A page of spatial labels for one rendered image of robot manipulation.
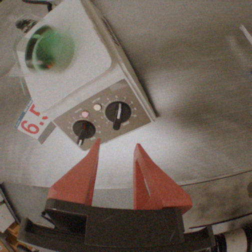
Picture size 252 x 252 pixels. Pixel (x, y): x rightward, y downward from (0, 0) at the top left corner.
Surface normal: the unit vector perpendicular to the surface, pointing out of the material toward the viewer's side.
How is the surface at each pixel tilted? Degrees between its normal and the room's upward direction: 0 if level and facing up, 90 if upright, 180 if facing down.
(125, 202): 0
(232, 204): 0
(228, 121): 0
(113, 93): 30
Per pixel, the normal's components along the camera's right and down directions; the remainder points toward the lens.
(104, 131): 0.01, 0.63
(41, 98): -0.24, 0.21
